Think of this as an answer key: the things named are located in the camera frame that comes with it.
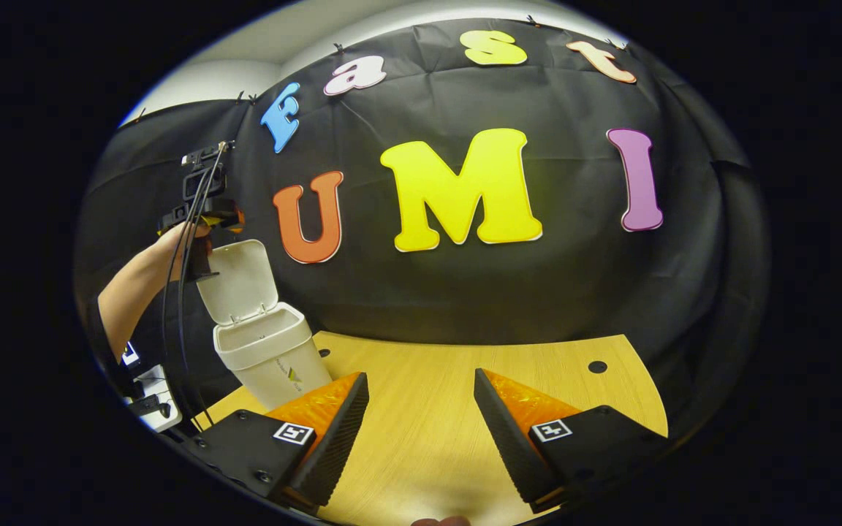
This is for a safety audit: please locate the wooden desktop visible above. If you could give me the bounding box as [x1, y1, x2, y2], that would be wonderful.
[191, 331, 670, 526]

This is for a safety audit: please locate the white desktop garbage bin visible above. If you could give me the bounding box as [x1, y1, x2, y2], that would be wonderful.
[194, 239, 334, 411]

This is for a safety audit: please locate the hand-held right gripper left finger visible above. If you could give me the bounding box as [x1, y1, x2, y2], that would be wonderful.
[187, 371, 371, 512]

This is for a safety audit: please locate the white side table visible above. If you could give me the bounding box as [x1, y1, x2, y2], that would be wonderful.
[125, 364, 184, 433]

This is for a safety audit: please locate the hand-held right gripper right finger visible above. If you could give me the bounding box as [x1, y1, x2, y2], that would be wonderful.
[474, 367, 670, 514]

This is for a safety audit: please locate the black backdrop cloth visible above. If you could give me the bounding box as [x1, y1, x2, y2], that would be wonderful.
[74, 18, 769, 439]

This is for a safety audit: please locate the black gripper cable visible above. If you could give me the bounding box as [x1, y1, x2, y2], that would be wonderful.
[162, 142, 235, 428]

